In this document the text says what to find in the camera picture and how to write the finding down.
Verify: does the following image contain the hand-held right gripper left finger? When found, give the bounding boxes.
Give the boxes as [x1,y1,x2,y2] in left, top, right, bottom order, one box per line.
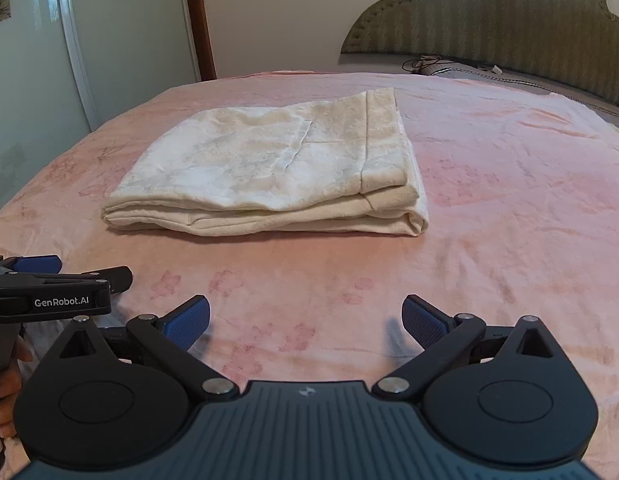
[48,295,240,404]

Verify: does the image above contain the olive padded headboard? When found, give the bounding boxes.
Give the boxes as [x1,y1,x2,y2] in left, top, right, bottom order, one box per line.
[339,0,619,107]

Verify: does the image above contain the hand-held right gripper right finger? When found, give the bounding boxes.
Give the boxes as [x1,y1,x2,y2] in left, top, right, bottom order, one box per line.
[372,296,571,404]

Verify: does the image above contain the pink floral blanket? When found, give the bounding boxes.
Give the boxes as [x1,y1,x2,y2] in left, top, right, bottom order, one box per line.
[0,71,619,480]

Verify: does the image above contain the cream pants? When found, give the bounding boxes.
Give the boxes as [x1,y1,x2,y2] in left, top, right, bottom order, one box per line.
[100,87,430,239]

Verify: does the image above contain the person's left hand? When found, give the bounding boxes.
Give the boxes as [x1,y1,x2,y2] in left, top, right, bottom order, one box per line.
[0,337,34,440]

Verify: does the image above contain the glossy white wardrobe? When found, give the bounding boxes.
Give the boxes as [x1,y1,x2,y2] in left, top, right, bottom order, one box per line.
[0,0,201,213]

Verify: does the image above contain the black charging cable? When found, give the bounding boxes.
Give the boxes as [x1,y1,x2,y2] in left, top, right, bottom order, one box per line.
[401,54,506,77]

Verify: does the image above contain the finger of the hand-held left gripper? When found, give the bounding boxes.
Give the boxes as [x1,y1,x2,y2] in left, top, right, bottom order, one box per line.
[12,255,63,274]
[58,266,134,295]

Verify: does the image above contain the brown wooden door frame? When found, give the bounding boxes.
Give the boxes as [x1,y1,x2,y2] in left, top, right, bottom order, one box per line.
[182,0,218,82]

